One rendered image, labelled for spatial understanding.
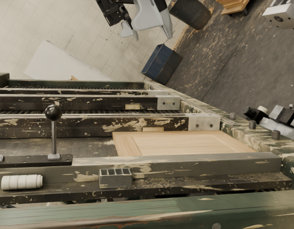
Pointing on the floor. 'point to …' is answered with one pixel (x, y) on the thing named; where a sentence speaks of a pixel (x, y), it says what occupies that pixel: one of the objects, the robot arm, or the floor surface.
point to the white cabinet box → (61, 65)
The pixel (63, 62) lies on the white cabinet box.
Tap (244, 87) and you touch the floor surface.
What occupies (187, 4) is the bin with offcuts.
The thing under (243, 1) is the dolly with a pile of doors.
